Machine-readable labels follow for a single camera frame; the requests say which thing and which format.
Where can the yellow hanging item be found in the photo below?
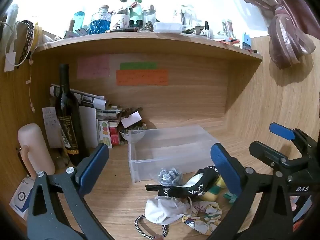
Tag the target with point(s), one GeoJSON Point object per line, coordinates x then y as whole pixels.
{"type": "Point", "coordinates": [37, 35]}

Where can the tall jar with sticks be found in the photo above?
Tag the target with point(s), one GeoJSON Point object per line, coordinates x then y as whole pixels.
{"type": "Point", "coordinates": [227, 25]}

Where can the white blue packet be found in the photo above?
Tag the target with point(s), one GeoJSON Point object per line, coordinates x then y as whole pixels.
{"type": "Point", "coordinates": [21, 197]}

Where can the dark wine bottle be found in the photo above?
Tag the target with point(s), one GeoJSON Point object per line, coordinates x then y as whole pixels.
{"type": "Point", "coordinates": [67, 130]}

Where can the pink sticky note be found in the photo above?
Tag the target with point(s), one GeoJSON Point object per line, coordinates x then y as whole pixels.
{"type": "Point", "coordinates": [93, 66]}

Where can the beige cylinder bottle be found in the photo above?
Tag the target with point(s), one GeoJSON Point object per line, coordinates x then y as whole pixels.
{"type": "Point", "coordinates": [35, 150]}

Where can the blue plastic clip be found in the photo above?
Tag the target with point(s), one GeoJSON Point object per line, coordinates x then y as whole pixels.
{"type": "Point", "coordinates": [246, 41]}

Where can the white standing card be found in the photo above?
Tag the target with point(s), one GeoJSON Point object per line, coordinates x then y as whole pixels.
{"type": "Point", "coordinates": [88, 125]}

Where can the teal transparent bottle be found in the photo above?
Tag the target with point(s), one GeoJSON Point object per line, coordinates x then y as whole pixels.
{"type": "Point", "coordinates": [79, 20]}

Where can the small cardboard box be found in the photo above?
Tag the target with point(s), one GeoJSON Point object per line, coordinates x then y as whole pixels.
{"type": "Point", "coordinates": [131, 121]}

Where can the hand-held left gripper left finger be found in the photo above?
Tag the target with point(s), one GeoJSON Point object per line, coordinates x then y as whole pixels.
{"type": "Point", "coordinates": [93, 165]}

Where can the clear lidded plastic container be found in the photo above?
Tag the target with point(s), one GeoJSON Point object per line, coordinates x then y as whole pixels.
{"type": "Point", "coordinates": [168, 27]}

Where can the black patterned headband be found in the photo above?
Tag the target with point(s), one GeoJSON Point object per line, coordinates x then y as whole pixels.
{"type": "Point", "coordinates": [185, 190]}

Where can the wooden shelf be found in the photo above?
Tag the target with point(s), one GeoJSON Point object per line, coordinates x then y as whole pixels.
{"type": "Point", "coordinates": [150, 40]}

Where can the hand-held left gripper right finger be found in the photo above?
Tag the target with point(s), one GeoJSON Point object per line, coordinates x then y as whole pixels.
{"type": "Point", "coordinates": [225, 172]}

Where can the blue patterned glass bottle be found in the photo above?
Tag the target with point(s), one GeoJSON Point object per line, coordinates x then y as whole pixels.
{"type": "Point", "coordinates": [98, 22]}

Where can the floral scrunchie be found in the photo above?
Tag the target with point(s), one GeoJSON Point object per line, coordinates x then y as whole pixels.
{"type": "Point", "coordinates": [202, 215]}

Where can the black lace headband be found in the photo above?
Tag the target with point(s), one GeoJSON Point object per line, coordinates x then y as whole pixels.
{"type": "Point", "coordinates": [25, 40]}

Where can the green cap bottle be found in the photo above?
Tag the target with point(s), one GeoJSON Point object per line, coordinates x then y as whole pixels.
{"type": "Point", "coordinates": [136, 12]}

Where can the clear plastic storage box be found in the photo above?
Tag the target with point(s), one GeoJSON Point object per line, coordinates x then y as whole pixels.
{"type": "Point", "coordinates": [175, 140]}

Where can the mauve tied curtain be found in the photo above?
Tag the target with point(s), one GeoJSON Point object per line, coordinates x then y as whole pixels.
{"type": "Point", "coordinates": [287, 30]}

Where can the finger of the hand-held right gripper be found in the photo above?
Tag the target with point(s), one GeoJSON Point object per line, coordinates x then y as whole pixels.
{"type": "Point", "coordinates": [281, 131]}
{"type": "Point", "coordinates": [265, 152]}

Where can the white written paper sheet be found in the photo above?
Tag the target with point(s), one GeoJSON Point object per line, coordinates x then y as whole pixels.
{"type": "Point", "coordinates": [51, 127]}

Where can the red box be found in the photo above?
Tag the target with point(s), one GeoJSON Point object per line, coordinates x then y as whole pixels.
{"type": "Point", "coordinates": [115, 137]}

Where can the glass shaker with silver lid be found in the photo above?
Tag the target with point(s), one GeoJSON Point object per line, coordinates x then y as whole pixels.
{"type": "Point", "coordinates": [150, 13]}

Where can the white box with coloured dots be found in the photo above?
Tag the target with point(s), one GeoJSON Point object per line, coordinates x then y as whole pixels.
{"type": "Point", "coordinates": [103, 132]}

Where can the glass bowl of stones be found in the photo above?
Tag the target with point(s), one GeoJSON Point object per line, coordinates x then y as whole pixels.
{"type": "Point", "coordinates": [132, 134]}

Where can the yellow sponge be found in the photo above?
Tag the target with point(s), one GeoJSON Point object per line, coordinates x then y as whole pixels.
{"type": "Point", "coordinates": [212, 195]}

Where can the rolled newspaper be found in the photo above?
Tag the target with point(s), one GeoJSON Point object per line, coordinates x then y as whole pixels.
{"type": "Point", "coordinates": [82, 96]}

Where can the clear acrylic organizer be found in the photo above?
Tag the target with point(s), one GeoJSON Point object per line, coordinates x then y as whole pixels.
{"type": "Point", "coordinates": [187, 15]}

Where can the round glass jar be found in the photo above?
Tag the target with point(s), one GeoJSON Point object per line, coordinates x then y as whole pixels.
{"type": "Point", "coordinates": [225, 33]}

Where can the orange paper note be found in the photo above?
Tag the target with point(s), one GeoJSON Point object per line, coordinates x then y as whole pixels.
{"type": "Point", "coordinates": [141, 77]}

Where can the stack of books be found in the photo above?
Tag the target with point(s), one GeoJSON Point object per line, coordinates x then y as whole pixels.
{"type": "Point", "coordinates": [110, 116]}

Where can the green paper note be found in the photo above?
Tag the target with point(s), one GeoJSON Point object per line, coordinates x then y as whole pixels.
{"type": "Point", "coordinates": [138, 65]}

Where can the grey patterned scrunchie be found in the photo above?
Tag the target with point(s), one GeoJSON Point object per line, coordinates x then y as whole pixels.
{"type": "Point", "coordinates": [168, 176]}

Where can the corked bottle with white label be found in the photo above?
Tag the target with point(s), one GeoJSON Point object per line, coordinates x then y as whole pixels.
{"type": "Point", "coordinates": [121, 15]}

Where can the green scouring sponge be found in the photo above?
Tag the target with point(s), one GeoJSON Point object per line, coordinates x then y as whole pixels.
{"type": "Point", "coordinates": [230, 196]}

